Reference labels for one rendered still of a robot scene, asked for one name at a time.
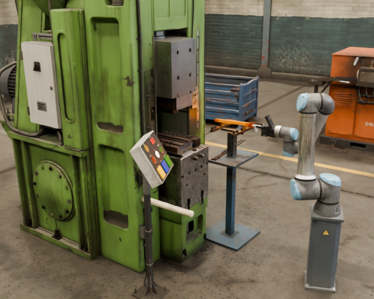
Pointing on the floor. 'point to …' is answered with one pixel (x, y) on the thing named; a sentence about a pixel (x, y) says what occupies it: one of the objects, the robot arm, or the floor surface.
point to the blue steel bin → (231, 97)
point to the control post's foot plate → (158, 291)
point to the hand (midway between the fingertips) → (254, 124)
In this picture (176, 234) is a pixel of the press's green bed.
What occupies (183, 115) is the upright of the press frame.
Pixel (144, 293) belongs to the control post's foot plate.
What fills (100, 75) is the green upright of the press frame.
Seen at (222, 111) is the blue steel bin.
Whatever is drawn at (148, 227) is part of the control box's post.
